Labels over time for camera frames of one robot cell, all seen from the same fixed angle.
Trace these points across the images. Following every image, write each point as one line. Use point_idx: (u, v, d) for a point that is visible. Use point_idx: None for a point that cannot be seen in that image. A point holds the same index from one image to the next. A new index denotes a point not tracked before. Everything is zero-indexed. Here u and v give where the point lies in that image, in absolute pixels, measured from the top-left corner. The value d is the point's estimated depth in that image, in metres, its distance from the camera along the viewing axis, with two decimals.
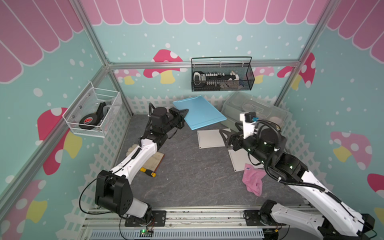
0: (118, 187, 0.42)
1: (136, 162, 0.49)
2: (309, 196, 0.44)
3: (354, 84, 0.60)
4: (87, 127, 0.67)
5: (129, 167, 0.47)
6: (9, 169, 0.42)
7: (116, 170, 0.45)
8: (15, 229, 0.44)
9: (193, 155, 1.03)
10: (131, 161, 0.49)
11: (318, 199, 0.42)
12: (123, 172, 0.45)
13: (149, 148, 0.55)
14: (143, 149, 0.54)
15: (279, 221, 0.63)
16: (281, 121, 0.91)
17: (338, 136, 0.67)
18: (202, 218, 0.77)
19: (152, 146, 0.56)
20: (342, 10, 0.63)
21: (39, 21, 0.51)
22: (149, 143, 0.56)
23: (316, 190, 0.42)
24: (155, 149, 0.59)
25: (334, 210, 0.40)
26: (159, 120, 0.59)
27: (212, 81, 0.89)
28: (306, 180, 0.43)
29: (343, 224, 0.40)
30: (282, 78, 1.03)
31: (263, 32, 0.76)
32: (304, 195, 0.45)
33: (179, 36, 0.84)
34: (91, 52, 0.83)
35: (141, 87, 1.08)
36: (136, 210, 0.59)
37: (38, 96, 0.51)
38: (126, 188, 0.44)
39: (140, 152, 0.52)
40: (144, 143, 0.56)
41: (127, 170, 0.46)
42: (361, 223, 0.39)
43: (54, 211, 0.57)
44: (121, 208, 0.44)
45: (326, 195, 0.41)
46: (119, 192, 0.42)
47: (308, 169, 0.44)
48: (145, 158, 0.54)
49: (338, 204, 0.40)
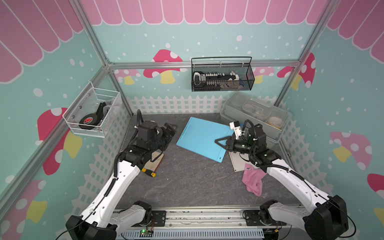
0: (90, 235, 0.36)
1: (110, 199, 0.42)
2: (279, 177, 0.54)
3: (354, 84, 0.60)
4: (87, 127, 0.67)
5: (101, 209, 0.40)
6: (9, 169, 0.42)
7: (86, 216, 0.39)
8: (15, 229, 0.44)
9: (193, 155, 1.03)
10: (104, 201, 0.41)
11: (284, 177, 0.51)
12: (94, 217, 0.39)
13: (126, 176, 0.46)
14: (120, 178, 0.45)
15: (275, 218, 0.63)
16: (282, 121, 0.91)
17: (338, 136, 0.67)
18: (202, 218, 0.77)
19: (131, 172, 0.47)
20: (342, 11, 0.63)
21: (38, 20, 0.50)
22: (126, 170, 0.46)
23: (282, 170, 0.52)
24: (137, 172, 0.49)
25: (296, 185, 0.47)
26: (146, 131, 0.52)
27: (212, 81, 0.89)
28: (276, 163, 0.54)
29: (305, 199, 0.45)
30: (282, 79, 1.03)
31: (263, 33, 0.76)
32: (277, 178, 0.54)
33: (179, 36, 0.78)
34: (91, 52, 0.83)
35: (141, 87, 1.08)
36: (133, 219, 0.58)
37: (38, 96, 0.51)
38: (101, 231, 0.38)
39: (116, 184, 0.44)
40: (121, 168, 0.47)
41: (99, 213, 0.39)
42: (324, 199, 0.42)
43: (54, 210, 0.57)
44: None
45: (290, 173, 0.50)
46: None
47: (280, 158, 0.56)
48: (123, 190, 0.46)
49: (302, 182, 0.47)
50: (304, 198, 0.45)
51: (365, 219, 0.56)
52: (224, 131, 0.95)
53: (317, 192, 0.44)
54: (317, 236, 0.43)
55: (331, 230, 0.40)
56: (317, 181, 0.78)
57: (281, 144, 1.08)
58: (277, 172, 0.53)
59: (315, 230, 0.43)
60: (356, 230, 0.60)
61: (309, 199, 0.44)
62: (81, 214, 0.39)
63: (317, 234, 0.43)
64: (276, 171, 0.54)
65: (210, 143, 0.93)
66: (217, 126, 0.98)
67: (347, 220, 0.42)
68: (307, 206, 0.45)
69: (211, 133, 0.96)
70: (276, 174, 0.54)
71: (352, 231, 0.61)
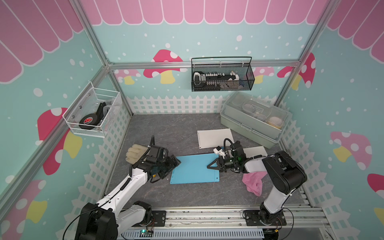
0: (103, 221, 0.39)
1: (125, 193, 0.48)
2: (251, 166, 0.69)
3: (354, 84, 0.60)
4: (87, 127, 0.67)
5: (116, 199, 0.45)
6: (8, 169, 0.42)
7: (103, 203, 0.43)
8: (15, 229, 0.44)
9: (194, 155, 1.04)
10: (119, 193, 0.47)
11: (252, 163, 0.68)
12: (109, 205, 0.43)
13: (139, 178, 0.54)
14: (133, 179, 0.53)
15: (273, 210, 0.64)
16: (281, 121, 0.91)
17: (338, 136, 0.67)
18: (202, 218, 0.77)
19: (142, 176, 0.56)
20: (342, 11, 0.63)
21: (38, 20, 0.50)
22: (139, 173, 0.55)
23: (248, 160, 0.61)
24: (146, 179, 0.58)
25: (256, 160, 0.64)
26: (157, 150, 0.66)
27: (212, 81, 0.89)
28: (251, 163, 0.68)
29: None
30: (282, 79, 1.03)
31: (263, 32, 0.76)
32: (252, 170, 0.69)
33: (179, 36, 0.84)
34: (91, 52, 0.83)
35: (141, 87, 1.08)
36: (133, 219, 0.58)
37: (38, 96, 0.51)
38: (112, 221, 0.41)
39: (129, 183, 0.51)
40: (135, 173, 0.55)
41: (115, 202, 0.44)
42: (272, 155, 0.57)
43: (54, 210, 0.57)
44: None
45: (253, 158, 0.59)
46: (104, 227, 0.39)
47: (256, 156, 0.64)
48: (134, 190, 0.53)
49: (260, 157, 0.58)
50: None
51: (365, 219, 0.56)
52: (211, 156, 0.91)
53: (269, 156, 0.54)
54: (280, 185, 0.51)
55: (281, 171, 0.51)
56: (317, 181, 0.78)
57: (281, 144, 1.08)
58: (249, 164, 0.70)
59: (276, 182, 0.52)
60: (356, 230, 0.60)
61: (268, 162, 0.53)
62: (98, 201, 0.44)
63: (278, 183, 0.51)
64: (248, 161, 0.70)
65: (202, 168, 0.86)
66: (203, 155, 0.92)
67: (295, 163, 0.52)
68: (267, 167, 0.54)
69: (198, 161, 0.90)
70: (249, 166, 0.70)
71: (352, 231, 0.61)
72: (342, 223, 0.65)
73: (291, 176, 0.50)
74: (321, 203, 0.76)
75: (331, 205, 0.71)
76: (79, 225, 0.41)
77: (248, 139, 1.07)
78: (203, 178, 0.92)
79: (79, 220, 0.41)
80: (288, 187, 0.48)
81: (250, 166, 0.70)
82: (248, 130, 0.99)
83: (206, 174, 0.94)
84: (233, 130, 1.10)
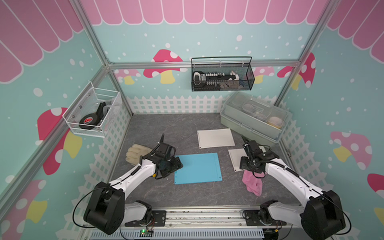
0: (114, 200, 0.42)
1: (134, 179, 0.50)
2: (278, 175, 0.55)
3: (354, 84, 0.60)
4: (87, 127, 0.67)
5: (127, 182, 0.48)
6: (9, 169, 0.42)
7: (114, 184, 0.46)
8: (15, 229, 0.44)
9: (194, 155, 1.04)
10: (130, 177, 0.50)
11: (281, 175, 0.53)
12: (120, 186, 0.46)
13: (148, 168, 0.57)
14: (143, 168, 0.56)
15: (275, 218, 0.63)
16: (282, 121, 0.91)
17: (338, 136, 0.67)
18: (202, 218, 0.77)
19: (151, 166, 0.58)
20: (342, 10, 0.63)
21: (38, 20, 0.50)
22: (149, 163, 0.58)
23: (279, 168, 0.54)
24: (153, 171, 0.61)
25: (292, 181, 0.49)
26: (166, 147, 0.70)
27: (212, 81, 0.89)
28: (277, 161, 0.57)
29: (300, 193, 0.47)
30: (282, 78, 1.03)
31: (263, 32, 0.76)
32: (276, 176, 0.56)
33: (179, 36, 0.84)
34: (91, 52, 0.83)
35: (141, 87, 1.08)
36: (134, 214, 0.58)
37: (38, 96, 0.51)
38: (121, 202, 0.43)
39: (139, 171, 0.54)
40: (144, 163, 0.58)
41: (125, 184, 0.47)
42: (317, 192, 0.44)
43: (54, 210, 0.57)
44: (110, 225, 0.42)
45: (286, 170, 0.52)
46: (114, 205, 0.41)
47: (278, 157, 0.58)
48: (142, 178, 0.55)
49: (297, 178, 0.49)
50: (299, 191, 0.47)
51: (365, 219, 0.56)
52: (213, 157, 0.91)
53: (311, 187, 0.46)
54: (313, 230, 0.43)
55: (326, 223, 0.41)
56: (317, 181, 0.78)
57: (281, 144, 1.08)
58: (273, 167, 0.56)
59: (311, 225, 0.43)
60: (356, 230, 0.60)
61: (302, 193, 0.46)
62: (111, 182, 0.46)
63: (313, 229, 0.43)
64: (274, 169, 0.55)
65: (204, 168, 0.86)
66: (205, 155, 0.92)
67: (341, 215, 0.42)
68: (302, 200, 0.46)
69: (200, 161, 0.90)
70: (275, 172, 0.55)
71: (352, 231, 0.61)
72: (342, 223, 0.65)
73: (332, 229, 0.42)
74: None
75: None
76: (90, 203, 0.43)
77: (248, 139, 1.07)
78: (205, 178, 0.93)
79: (92, 197, 0.43)
80: (323, 237, 0.41)
81: (275, 172, 0.56)
82: (249, 130, 0.99)
83: (208, 174, 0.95)
84: (233, 130, 1.10)
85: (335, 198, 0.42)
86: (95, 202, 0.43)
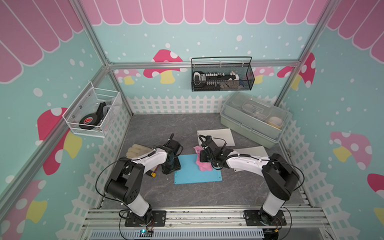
0: (136, 171, 0.47)
1: (151, 160, 0.56)
2: (235, 164, 0.62)
3: (354, 84, 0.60)
4: (88, 127, 0.66)
5: (144, 160, 0.53)
6: (9, 169, 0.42)
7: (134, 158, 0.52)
8: (15, 229, 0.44)
9: (194, 155, 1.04)
10: (147, 157, 0.56)
11: (238, 163, 0.61)
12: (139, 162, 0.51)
13: (161, 154, 0.63)
14: (158, 151, 0.64)
15: (275, 213, 0.63)
16: (282, 121, 0.91)
17: (338, 136, 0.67)
18: (202, 218, 0.77)
19: (163, 153, 0.64)
20: (342, 10, 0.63)
21: (38, 20, 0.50)
22: (161, 150, 0.65)
23: (234, 158, 0.62)
24: (164, 160, 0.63)
25: (247, 163, 0.56)
26: (175, 141, 0.78)
27: (212, 81, 0.89)
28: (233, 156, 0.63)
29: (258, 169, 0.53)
30: (282, 78, 1.03)
31: (263, 33, 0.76)
32: (235, 166, 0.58)
33: (179, 36, 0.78)
34: (91, 52, 0.83)
35: (141, 87, 1.08)
36: (138, 207, 0.59)
37: (38, 96, 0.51)
38: (140, 175, 0.48)
39: (155, 153, 0.61)
40: (158, 148, 0.66)
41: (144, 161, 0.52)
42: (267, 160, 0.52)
43: (54, 210, 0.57)
44: (129, 196, 0.46)
45: (239, 156, 0.61)
46: (136, 176, 0.47)
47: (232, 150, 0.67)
48: (156, 162, 0.61)
49: (249, 157, 0.58)
50: (256, 167, 0.54)
51: (364, 218, 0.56)
52: None
53: (261, 158, 0.54)
54: (280, 194, 0.49)
55: (284, 182, 0.47)
56: (317, 181, 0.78)
57: (281, 144, 1.08)
58: (232, 160, 0.62)
59: (276, 191, 0.50)
60: (356, 230, 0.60)
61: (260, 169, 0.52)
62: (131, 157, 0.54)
63: (280, 193, 0.49)
64: (232, 160, 0.62)
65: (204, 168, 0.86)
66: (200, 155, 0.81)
67: (291, 169, 0.50)
68: None
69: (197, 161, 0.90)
70: (232, 163, 0.63)
71: (352, 231, 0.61)
72: (342, 223, 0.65)
73: (292, 185, 0.48)
74: (321, 203, 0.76)
75: (331, 205, 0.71)
76: (112, 174, 0.48)
77: (248, 139, 1.07)
78: (205, 178, 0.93)
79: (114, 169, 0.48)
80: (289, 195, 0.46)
81: (233, 163, 0.63)
82: (249, 130, 0.99)
83: (209, 174, 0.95)
84: (233, 130, 1.10)
85: (280, 157, 0.50)
86: (116, 173, 0.48)
